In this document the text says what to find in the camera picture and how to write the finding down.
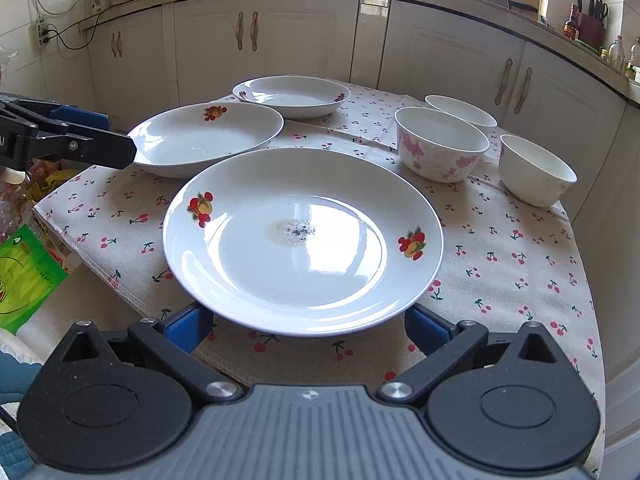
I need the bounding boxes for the large white plate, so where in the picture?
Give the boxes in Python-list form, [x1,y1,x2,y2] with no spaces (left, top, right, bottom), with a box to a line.
[128,101,284,179]

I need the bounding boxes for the stained white plate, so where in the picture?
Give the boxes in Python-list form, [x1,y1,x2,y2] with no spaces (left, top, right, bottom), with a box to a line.
[163,148,444,337]

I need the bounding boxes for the white bowl pink flowers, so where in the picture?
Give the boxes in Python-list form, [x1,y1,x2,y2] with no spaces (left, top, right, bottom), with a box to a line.
[394,106,490,183]

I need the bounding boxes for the small white deep plate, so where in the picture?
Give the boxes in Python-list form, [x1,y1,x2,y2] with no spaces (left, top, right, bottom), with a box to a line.
[232,75,352,119]

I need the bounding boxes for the white cabinet row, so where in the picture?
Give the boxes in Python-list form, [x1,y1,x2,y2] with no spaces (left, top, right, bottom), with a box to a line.
[81,0,640,480]

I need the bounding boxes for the cherry print tablecloth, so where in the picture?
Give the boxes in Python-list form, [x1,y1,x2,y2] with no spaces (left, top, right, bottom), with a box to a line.
[31,78,608,478]

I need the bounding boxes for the green package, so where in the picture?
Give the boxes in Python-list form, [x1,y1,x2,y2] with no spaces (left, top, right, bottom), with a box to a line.
[0,226,67,335]

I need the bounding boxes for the soy sauce bottle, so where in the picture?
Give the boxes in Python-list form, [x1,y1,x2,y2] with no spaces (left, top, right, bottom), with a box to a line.
[563,3,579,41]

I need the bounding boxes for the oil bottle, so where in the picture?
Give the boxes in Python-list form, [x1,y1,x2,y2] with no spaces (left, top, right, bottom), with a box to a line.
[608,35,625,74]

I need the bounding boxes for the knife block with knives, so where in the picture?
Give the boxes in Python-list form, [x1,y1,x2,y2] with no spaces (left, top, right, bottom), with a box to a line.
[576,0,608,49]

